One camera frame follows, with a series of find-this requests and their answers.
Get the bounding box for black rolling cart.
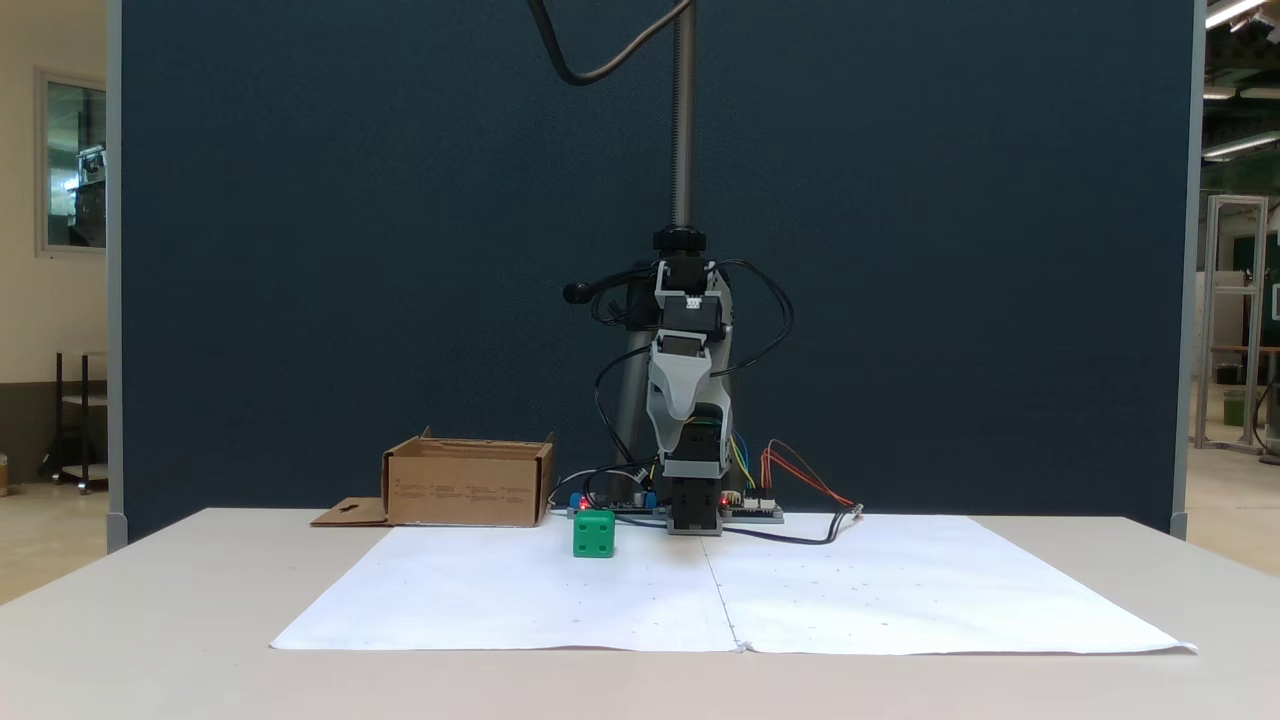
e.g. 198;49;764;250
40;350;109;495

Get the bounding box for green dice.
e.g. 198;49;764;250
572;509;616;559

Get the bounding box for ceiling strip light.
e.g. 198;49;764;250
1202;130;1280;162
1204;0;1273;30

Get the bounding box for brown cardboard box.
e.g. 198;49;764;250
310;427;556;529

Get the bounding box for white paper sheet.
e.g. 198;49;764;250
700;514;1199;657
270;522;742;653

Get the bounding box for black cable bundle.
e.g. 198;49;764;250
548;345;667;513

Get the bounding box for black looped motor cable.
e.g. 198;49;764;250
712;258;797;379

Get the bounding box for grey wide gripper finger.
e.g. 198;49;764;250
646;348;719;453

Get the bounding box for aluminium frame rack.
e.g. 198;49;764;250
1194;194;1271;453

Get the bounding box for wall window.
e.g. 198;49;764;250
35;68;109;257

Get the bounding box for dark blue partition panel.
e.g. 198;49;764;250
107;0;1207;543

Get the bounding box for black hanging camera cable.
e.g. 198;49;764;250
527;0;695;88

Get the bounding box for metal camera stand pole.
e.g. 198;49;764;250
562;0;741;481

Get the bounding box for blue circuit board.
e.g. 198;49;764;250
566;487;663;519

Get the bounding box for black cable with orange end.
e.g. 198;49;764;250
722;440;866;547

